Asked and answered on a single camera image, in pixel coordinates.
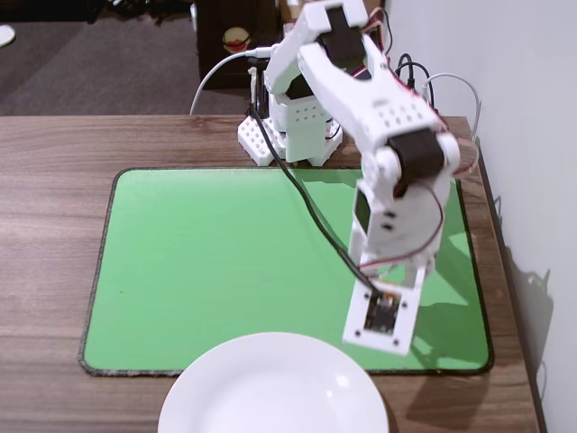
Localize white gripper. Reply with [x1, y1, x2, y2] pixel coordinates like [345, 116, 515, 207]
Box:
[358, 233, 439, 289]

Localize white round plate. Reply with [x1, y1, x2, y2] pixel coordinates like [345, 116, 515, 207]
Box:
[157, 332, 389, 433]

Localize green mat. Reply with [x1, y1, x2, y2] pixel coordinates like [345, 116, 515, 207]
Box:
[78, 167, 495, 378]

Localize dark wooden cabinet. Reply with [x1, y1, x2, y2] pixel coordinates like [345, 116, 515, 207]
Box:
[191, 0, 289, 91]

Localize round red yellow sticker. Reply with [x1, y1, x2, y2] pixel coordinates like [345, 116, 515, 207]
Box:
[223, 27, 252, 51]

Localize red servo wire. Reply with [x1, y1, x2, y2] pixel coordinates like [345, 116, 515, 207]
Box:
[358, 183, 445, 272]

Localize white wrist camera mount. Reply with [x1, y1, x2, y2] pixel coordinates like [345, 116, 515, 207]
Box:
[341, 265, 425, 357]

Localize black camera cable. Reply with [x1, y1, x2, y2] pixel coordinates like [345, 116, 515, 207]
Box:
[246, 101, 384, 295]

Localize thin white looped cable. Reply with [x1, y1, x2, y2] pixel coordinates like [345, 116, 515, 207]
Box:
[426, 72, 482, 142]

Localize black power cables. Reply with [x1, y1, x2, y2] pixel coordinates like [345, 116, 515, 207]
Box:
[395, 52, 435, 98]

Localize thick white cable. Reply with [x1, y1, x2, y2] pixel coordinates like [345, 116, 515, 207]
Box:
[188, 47, 271, 116]

